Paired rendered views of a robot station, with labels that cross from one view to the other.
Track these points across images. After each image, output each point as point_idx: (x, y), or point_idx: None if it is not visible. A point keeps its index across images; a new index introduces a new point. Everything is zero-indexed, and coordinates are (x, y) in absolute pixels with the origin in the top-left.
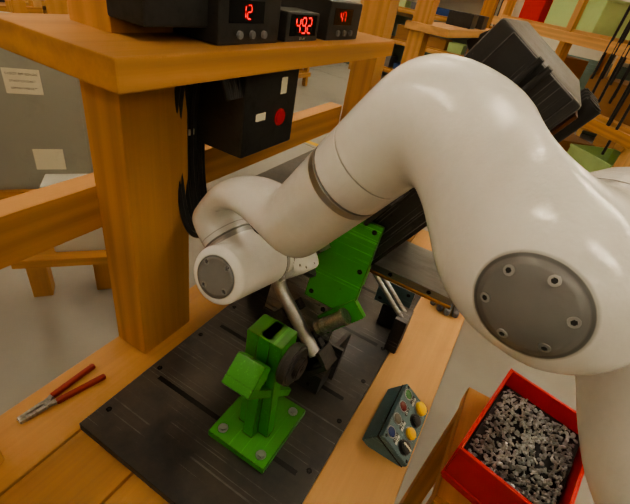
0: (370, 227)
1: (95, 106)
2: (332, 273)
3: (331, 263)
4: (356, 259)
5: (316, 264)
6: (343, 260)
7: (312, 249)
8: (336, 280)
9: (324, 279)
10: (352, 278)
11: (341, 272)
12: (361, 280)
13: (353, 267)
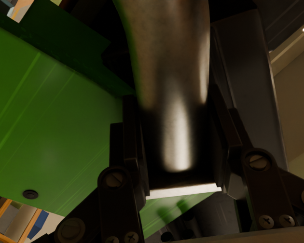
0: (151, 226)
1: None
2: (21, 126)
3: (63, 131)
4: (71, 193)
5: None
6: (72, 165)
7: None
8: None
9: None
10: (6, 176)
11: (27, 153)
12: (2, 194)
13: (46, 183)
